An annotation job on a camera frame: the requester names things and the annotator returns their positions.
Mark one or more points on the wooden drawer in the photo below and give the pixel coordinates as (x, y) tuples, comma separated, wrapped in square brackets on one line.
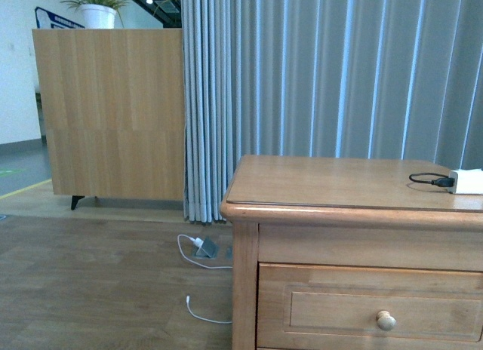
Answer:
[(335, 307)]

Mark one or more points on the grey pleated curtain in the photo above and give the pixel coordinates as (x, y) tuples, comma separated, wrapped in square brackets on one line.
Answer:
[(397, 79)]

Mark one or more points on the wooden nightstand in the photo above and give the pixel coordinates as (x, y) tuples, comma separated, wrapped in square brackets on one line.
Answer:
[(341, 212)]

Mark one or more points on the blue wall sign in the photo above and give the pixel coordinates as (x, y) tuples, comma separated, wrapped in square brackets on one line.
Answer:
[(48, 20)]

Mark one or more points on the light wooden cabinet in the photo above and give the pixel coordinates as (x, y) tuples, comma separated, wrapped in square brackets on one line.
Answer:
[(114, 109)]

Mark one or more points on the white charger plug with cable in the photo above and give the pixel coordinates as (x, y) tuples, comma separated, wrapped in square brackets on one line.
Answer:
[(191, 258)]

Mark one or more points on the round wooden drawer knob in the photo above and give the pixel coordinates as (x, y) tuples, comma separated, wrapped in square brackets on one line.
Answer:
[(385, 321)]

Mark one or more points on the white power bank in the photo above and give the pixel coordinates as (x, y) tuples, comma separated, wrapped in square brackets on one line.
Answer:
[(466, 182)]

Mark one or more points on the metal floor socket box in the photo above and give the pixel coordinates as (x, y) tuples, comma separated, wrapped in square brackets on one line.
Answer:
[(205, 248)]

